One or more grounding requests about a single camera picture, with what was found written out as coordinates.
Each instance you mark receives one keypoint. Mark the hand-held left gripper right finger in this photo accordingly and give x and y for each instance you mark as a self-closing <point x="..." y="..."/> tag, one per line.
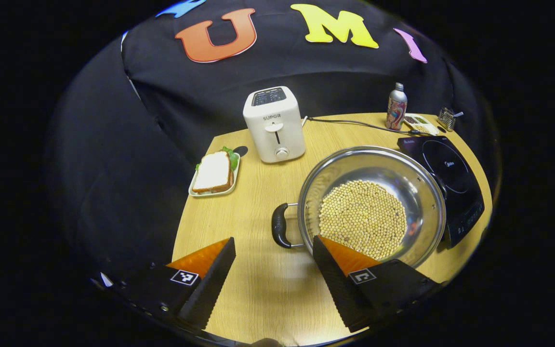
<point x="337" y="289"/>

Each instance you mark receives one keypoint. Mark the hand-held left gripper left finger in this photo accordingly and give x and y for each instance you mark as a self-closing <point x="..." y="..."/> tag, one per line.
<point x="210" y="289"/>

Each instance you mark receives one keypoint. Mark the stainless steel pot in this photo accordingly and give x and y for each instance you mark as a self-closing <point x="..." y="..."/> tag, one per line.
<point x="369" y="161"/>

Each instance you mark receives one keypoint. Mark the black induction cooktop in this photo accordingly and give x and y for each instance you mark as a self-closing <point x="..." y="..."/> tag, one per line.
<point x="451" y="168"/>

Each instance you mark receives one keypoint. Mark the pile of soybeans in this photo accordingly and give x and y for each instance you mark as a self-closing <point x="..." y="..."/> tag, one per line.
<point x="362" y="217"/>

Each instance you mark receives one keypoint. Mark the pale green sandwich plate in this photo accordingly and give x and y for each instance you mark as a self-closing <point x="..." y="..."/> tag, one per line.
<point x="195" y="190"/>

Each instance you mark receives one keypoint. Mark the sandwich with lettuce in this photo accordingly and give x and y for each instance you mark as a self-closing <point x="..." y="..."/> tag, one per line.
<point x="212" y="171"/>

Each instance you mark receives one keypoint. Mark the white toaster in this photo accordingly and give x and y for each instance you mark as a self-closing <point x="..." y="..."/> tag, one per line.
<point x="272" y="130"/>

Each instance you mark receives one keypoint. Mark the white divided dish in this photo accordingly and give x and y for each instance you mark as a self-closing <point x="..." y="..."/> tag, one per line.
<point x="427" y="126"/>

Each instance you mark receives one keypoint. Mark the aluminium drink bottle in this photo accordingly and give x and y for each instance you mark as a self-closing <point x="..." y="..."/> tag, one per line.
<point x="396" y="108"/>

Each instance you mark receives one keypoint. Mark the black backdrop cloth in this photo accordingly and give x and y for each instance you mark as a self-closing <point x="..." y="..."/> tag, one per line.
<point x="162" y="96"/>

